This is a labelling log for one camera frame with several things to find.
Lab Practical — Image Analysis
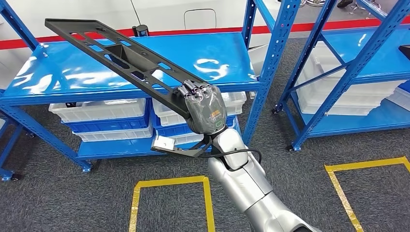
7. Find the long black plastic part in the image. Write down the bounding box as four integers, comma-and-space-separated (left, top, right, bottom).
44, 18, 207, 120

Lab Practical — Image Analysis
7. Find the blue metal shelf rack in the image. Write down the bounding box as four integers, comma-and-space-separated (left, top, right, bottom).
0, 118, 25, 182
0, 0, 302, 174
272, 0, 410, 152

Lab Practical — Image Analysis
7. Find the white plastic bin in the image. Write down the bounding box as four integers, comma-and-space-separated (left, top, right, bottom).
301, 42, 406, 97
296, 73, 397, 108
386, 86, 410, 111
73, 123, 154, 143
294, 93, 379, 116
48, 98, 147, 123
153, 92, 247, 127
157, 130, 205, 145

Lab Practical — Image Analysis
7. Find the yellow floor tape square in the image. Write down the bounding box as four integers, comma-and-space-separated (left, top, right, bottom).
324, 156, 410, 232
128, 175, 216, 232

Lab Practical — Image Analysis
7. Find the white car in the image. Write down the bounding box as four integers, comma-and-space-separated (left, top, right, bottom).
0, 0, 279, 90

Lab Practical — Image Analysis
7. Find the chrome chair base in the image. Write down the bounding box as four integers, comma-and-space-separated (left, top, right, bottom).
349, 0, 382, 15
299, 0, 326, 8

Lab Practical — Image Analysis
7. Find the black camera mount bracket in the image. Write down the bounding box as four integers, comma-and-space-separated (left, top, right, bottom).
150, 136, 214, 158

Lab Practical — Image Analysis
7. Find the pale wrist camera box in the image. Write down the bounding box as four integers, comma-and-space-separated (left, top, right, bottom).
152, 135, 175, 151

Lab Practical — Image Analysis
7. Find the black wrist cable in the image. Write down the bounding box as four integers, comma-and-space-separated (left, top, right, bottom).
198, 148, 263, 165

